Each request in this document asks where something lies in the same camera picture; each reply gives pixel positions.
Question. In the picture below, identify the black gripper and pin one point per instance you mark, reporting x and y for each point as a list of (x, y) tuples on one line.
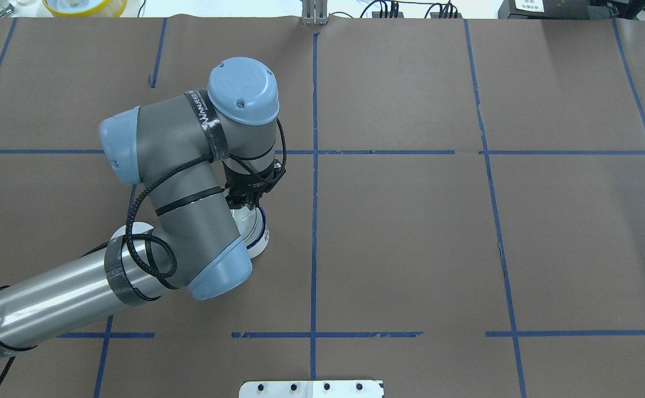
[(246, 184)]

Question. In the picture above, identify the black power supply box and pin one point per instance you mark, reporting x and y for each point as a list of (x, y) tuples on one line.
[(558, 10)]

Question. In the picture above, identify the yellow rimmed bowl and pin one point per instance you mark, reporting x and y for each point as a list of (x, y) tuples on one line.
[(85, 9)]

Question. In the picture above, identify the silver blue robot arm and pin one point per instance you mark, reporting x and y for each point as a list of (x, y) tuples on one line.
[(196, 157)]

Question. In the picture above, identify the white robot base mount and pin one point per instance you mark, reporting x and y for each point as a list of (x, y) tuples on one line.
[(313, 388)]

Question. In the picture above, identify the white enamel cup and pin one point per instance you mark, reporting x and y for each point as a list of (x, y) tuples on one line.
[(253, 227)]

